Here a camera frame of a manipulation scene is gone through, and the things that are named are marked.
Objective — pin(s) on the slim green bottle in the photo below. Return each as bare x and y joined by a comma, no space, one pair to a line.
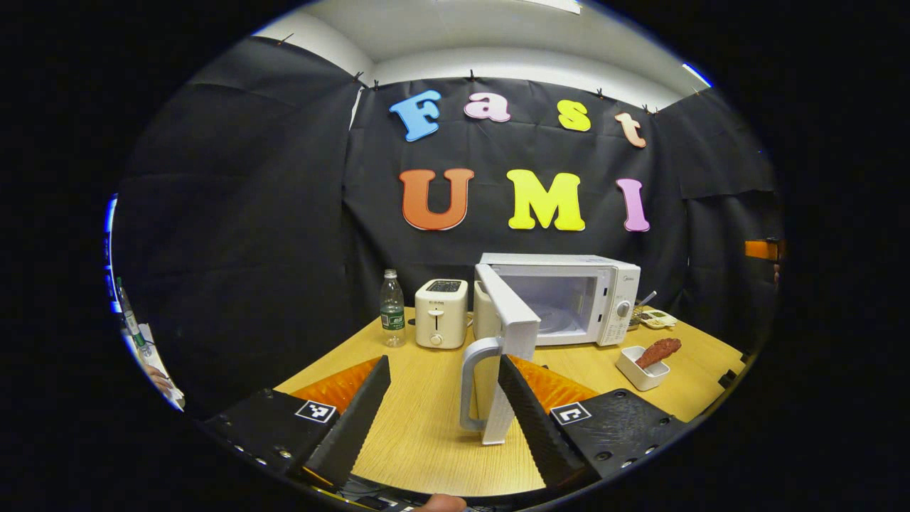
130,320

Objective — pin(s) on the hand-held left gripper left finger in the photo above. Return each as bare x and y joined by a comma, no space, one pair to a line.
355,419

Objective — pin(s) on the clear square container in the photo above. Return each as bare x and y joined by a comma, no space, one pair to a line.
634,321

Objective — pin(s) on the brown meat piece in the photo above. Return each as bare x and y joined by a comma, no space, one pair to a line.
657,350

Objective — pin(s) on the white rectangular dish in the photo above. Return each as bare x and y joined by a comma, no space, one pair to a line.
640,373

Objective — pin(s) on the large ceiling light panel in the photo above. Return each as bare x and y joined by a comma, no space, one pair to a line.
561,6

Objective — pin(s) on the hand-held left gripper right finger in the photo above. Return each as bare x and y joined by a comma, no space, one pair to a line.
537,427

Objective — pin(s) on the metal spoon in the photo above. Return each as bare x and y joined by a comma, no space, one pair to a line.
646,299

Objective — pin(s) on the clear plastic water bottle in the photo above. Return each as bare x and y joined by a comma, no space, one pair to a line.
392,313

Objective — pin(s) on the black table clamp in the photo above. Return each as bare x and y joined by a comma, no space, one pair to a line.
731,375

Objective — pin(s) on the white microwave oven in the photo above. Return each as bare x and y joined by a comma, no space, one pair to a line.
611,284

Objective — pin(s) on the white divided plate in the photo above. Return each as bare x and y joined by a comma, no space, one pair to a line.
659,319

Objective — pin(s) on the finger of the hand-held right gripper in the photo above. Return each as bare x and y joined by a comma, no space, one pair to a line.
762,249

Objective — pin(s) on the white toaster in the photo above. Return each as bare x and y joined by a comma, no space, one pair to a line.
441,316

